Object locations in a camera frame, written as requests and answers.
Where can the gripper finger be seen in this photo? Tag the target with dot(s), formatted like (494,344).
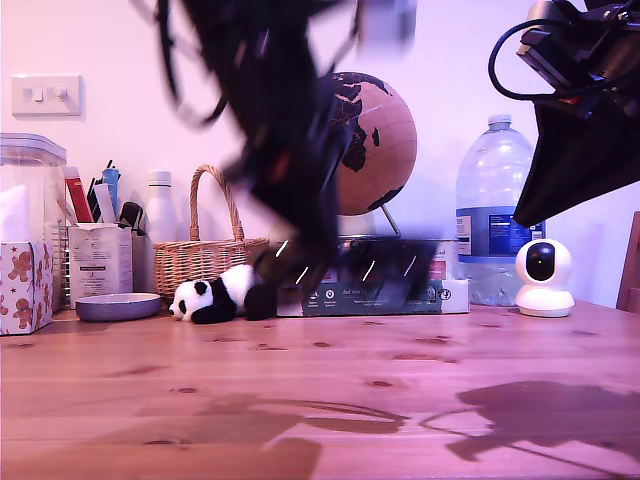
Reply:
(575,160)
(300,250)

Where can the black sunglasses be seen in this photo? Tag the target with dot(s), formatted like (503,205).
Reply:
(390,260)

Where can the cardboard can tray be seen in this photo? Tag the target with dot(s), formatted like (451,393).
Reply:
(350,305)

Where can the large clear water bottle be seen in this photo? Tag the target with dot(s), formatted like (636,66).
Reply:
(490,175)

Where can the panda plush toy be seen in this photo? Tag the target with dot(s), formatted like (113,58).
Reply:
(220,295)

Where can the cork globe on metal stand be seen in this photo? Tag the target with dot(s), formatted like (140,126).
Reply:
(385,165)

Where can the white bottle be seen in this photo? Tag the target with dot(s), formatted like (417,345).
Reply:
(159,215)

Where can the grey bowl white inside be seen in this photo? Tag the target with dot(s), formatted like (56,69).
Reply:
(115,305)

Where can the blue tube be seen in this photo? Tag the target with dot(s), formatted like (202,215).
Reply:
(111,185)

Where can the white paper strip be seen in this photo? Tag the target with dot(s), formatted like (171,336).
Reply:
(104,202)

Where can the black pen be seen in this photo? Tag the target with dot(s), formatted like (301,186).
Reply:
(93,200)

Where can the red and white packet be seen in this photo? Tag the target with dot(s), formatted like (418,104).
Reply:
(77,200)

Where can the gingerbread print tissue box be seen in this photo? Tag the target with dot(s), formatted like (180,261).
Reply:
(25,290)

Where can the clear plastic lidded container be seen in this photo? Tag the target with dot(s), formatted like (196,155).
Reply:
(30,150)

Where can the small white round camera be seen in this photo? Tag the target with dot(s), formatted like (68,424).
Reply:
(545,295)

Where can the white wall light switch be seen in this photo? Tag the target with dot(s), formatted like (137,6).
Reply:
(45,95)

